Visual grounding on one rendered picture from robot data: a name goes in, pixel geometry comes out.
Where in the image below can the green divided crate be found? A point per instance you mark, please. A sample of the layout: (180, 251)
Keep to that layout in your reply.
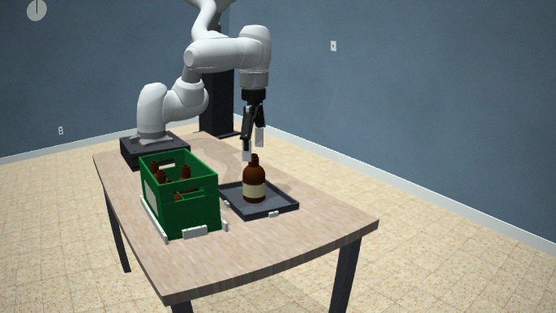
(173, 216)

